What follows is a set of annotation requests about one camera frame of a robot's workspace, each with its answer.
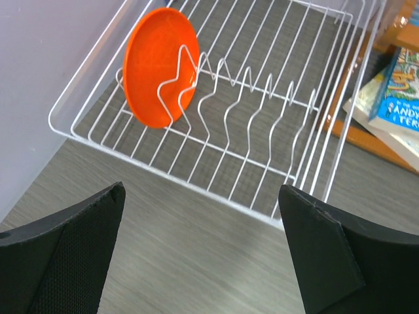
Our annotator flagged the orange plate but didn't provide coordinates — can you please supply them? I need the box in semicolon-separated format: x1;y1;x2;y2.
122;7;200;128

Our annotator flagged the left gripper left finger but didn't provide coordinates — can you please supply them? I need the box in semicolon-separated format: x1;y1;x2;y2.
1;182;126;313

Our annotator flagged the colourful paperback book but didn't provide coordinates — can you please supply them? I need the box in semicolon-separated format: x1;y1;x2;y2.
369;48;418;138

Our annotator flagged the orange wooden shelf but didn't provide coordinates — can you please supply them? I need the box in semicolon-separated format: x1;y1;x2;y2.
323;1;418;173

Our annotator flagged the white wire dish rack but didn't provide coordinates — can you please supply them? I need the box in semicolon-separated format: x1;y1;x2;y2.
48;1;386;228

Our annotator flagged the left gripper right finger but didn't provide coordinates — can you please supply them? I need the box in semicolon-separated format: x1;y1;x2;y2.
278;184;418;313

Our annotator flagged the lower paperback book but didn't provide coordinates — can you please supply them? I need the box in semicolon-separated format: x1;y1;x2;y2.
342;65;419;164

